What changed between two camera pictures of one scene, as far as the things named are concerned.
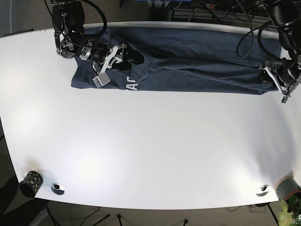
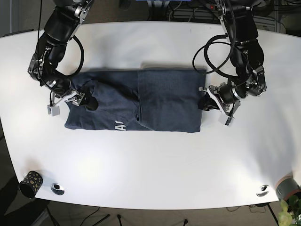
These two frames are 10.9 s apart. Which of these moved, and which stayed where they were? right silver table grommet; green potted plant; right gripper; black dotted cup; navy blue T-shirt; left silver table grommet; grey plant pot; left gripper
Moved: right gripper; left gripper; navy blue T-shirt
Stayed: black dotted cup; green potted plant; left silver table grommet; grey plant pot; right silver table grommet
